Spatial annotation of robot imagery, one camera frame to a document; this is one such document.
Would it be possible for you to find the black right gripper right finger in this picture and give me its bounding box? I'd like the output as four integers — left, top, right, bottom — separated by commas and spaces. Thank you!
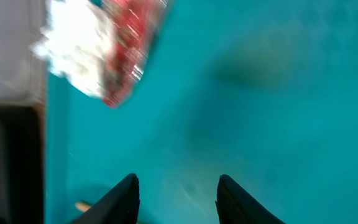
215, 174, 284, 224

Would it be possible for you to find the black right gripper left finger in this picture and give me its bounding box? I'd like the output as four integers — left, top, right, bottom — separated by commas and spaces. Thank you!
72, 173, 140, 224

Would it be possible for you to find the teal plastic tray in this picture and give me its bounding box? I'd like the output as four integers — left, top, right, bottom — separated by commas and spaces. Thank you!
45, 0, 358, 223

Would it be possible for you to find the black tray bin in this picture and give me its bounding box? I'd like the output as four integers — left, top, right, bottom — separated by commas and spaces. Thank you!
0, 106, 44, 223

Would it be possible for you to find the crumpled white napkin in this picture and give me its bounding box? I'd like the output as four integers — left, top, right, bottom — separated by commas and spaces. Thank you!
30, 0, 115, 98

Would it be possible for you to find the clear plastic bin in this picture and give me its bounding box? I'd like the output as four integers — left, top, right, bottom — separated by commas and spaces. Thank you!
0, 0, 46, 105

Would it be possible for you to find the red snack wrapper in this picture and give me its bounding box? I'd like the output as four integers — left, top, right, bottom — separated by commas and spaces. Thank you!
102, 0, 171, 108

